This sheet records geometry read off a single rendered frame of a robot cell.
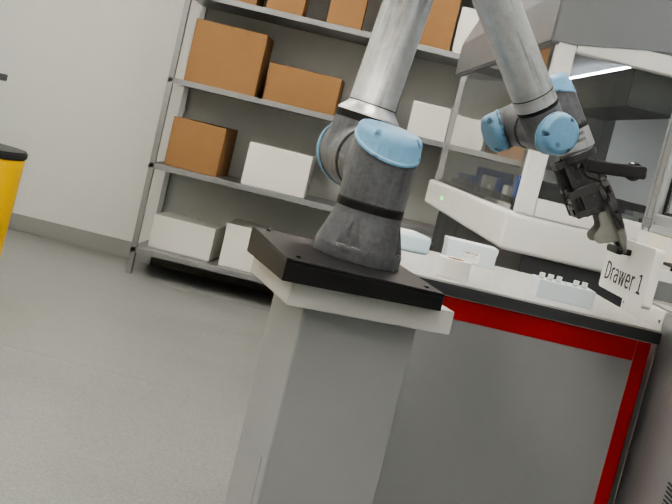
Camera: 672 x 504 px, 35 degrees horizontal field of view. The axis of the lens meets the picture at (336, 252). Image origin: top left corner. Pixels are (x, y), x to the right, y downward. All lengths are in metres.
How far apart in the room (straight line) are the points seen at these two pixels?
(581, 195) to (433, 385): 0.50
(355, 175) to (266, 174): 4.08
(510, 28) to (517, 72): 0.08
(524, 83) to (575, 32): 1.07
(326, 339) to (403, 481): 0.62
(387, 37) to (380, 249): 0.39
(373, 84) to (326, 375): 0.52
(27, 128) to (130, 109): 0.63
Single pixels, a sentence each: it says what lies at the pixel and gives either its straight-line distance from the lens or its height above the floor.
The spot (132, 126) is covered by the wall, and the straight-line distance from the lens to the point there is 6.46.
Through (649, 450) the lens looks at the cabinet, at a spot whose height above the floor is 0.52.
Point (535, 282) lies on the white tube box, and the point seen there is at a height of 0.79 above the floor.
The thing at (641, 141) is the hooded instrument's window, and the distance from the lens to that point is 3.00.
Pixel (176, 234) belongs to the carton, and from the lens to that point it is 6.04.
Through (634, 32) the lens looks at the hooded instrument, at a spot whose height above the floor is 1.44.
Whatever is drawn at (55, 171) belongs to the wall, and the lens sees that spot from 6.59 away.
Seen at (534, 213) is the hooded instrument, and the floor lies 0.91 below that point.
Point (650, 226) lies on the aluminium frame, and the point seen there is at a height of 0.96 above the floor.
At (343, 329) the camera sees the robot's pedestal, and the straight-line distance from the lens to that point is 1.74.
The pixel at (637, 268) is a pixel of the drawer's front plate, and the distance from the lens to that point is 2.08.
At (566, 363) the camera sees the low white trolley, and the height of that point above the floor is 0.65.
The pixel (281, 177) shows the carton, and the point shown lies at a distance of 5.83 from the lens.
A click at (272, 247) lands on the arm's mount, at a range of 1.72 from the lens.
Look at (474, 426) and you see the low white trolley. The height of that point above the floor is 0.48.
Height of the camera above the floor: 0.99
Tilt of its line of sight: 6 degrees down
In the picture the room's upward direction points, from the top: 14 degrees clockwise
